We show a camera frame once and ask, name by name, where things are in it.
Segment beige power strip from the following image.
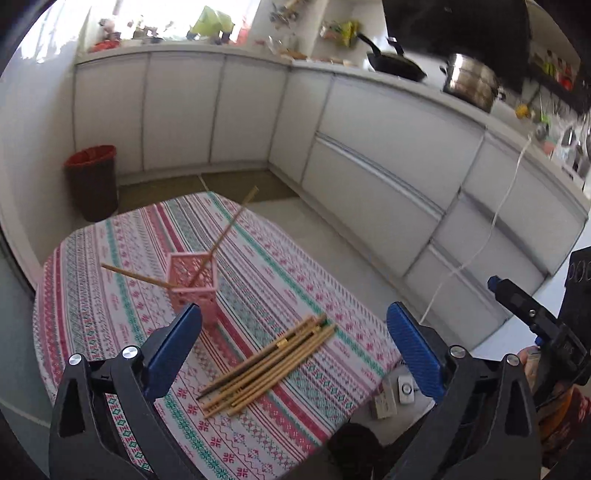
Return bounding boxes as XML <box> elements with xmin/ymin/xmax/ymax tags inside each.
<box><xmin>369</xmin><ymin>392</ymin><xmax>398</xmax><ymax>420</ymax></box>

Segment black range hood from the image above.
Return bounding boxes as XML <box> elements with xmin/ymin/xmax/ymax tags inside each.
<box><xmin>381</xmin><ymin>0</ymin><xmax>529</xmax><ymax>88</ymax></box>

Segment person's right hand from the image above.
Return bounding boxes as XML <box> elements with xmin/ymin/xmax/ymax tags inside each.
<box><xmin>517</xmin><ymin>347</ymin><xmax>540</xmax><ymax>393</ymax></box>

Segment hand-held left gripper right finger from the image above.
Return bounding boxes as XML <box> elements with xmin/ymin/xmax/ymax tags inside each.
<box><xmin>385</xmin><ymin>302</ymin><xmax>543</xmax><ymax>480</ymax></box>

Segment brown trash bin red liner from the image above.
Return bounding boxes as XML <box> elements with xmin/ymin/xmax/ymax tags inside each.
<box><xmin>64</xmin><ymin>145</ymin><xmax>119</xmax><ymax>223</ymax></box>

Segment pile of mixed chopsticks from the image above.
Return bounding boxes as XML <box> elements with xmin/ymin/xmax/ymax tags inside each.
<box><xmin>196</xmin><ymin>313</ymin><xmax>338</xmax><ymax>418</ymax></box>

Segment olive floor mat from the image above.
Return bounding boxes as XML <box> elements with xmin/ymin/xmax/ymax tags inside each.
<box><xmin>117</xmin><ymin>174</ymin><xmax>211</xmax><ymax>214</ymax></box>
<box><xmin>201</xmin><ymin>170</ymin><xmax>301</xmax><ymax>204</ymax></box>

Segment dark round object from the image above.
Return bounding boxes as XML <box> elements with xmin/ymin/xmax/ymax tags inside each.
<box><xmin>328</xmin><ymin>422</ymin><xmax>384</xmax><ymax>480</ymax></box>

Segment patterned striped tablecloth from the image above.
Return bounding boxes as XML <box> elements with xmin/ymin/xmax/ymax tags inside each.
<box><xmin>32</xmin><ymin>191</ymin><xmax>407</xmax><ymax>480</ymax></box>

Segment pink lattice chopstick holder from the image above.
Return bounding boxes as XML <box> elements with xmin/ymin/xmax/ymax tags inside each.
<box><xmin>167</xmin><ymin>251</ymin><xmax>218</xmax><ymax>329</ymax></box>

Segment yellow-green food packet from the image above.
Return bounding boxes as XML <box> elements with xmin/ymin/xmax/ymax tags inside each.
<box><xmin>321</xmin><ymin>21</ymin><xmax>361</xmax><ymax>47</ymax></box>

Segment hanging metal kitchen utensils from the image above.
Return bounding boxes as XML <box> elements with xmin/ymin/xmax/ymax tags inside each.
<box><xmin>558</xmin><ymin>115</ymin><xmax>591</xmax><ymax>181</ymax></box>

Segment person's right forearm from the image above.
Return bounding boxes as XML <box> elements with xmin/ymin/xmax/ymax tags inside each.
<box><xmin>538</xmin><ymin>385</ymin><xmax>591</xmax><ymax>467</ymax></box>

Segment white kitchen countertop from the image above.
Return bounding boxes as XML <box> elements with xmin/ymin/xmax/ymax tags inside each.
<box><xmin>76</xmin><ymin>39</ymin><xmax>591</xmax><ymax>195</ymax></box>

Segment white round-button device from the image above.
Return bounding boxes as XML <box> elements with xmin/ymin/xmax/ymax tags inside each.
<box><xmin>397</xmin><ymin>376</ymin><xmax>419</xmax><ymax>407</ymax></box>

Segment metal water pipe fittings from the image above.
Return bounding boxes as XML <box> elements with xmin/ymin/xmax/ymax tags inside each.
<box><xmin>270</xmin><ymin>2</ymin><xmax>301</xmax><ymax>24</ymax></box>

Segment white power cable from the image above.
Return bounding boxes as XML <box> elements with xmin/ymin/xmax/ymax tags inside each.
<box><xmin>418</xmin><ymin>124</ymin><xmax>536</xmax><ymax>324</ymax></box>

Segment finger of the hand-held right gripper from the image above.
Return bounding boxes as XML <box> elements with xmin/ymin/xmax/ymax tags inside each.
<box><xmin>488</xmin><ymin>275</ymin><xmax>566</xmax><ymax>347</ymax></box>

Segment black wall shelf with bottles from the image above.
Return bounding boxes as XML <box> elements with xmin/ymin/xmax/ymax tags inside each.
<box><xmin>526</xmin><ymin>46</ymin><xmax>583</xmax><ymax>112</ymax></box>

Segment bright kitchen window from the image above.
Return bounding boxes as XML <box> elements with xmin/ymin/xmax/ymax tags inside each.
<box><xmin>92</xmin><ymin>0</ymin><xmax>259</xmax><ymax>42</ymax></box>

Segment white kitchen cabinets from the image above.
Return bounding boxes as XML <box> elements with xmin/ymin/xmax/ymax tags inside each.
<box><xmin>74</xmin><ymin>46</ymin><xmax>591</xmax><ymax>333</ymax></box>

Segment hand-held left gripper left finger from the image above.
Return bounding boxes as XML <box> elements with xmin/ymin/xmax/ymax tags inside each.
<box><xmin>48</xmin><ymin>302</ymin><xmax>204</xmax><ymax>480</ymax></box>

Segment black frying pan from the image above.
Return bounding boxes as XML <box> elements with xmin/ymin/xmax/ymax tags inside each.
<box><xmin>355</xmin><ymin>32</ymin><xmax>428</xmax><ymax>83</ymax></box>

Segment steel cooking pot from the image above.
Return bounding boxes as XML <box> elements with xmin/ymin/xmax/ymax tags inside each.
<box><xmin>441</xmin><ymin>53</ymin><xmax>506</xmax><ymax>114</ymax></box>

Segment long bamboo chopstick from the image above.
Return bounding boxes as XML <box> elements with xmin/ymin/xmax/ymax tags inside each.
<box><xmin>100</xmin><ymin>263</ymin><xmax>175</xmax><ymax>291</ymax></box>
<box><xmin>187</xmin><ymin>186</ymin><xmax>260</xmax><ymax>289</ymax></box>

